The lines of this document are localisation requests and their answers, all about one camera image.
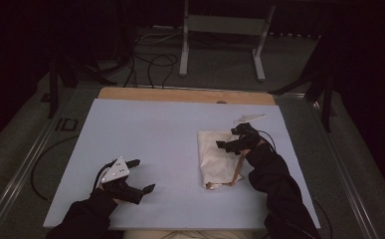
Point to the black tripod stand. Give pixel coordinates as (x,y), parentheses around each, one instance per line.
(327,106)
(53,96)

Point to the person's right hand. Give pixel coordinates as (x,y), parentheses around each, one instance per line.
(263,143)

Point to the person's left hand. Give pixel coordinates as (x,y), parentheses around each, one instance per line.
(102,190)

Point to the dark curtain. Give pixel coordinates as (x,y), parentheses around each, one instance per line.
(372,83)
(11,66)

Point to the white power strip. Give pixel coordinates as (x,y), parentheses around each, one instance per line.
(163,27)

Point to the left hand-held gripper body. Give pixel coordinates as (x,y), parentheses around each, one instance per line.
(117,171)

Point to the light blue table mat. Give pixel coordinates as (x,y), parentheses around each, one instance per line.
(166,132)

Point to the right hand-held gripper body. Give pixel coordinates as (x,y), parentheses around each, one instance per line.
(251,137)

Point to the cream baby bodysuit brown trim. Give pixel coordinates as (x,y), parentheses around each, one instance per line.
(216,159)

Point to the white metal stand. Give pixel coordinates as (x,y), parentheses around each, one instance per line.
(226,25)

